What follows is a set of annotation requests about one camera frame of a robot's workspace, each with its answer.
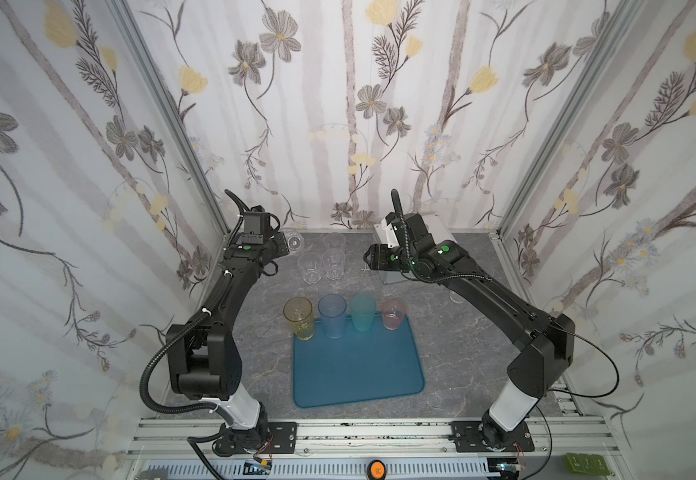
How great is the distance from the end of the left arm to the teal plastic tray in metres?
0.27

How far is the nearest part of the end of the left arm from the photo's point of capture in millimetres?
580

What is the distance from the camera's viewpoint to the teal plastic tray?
84 cm
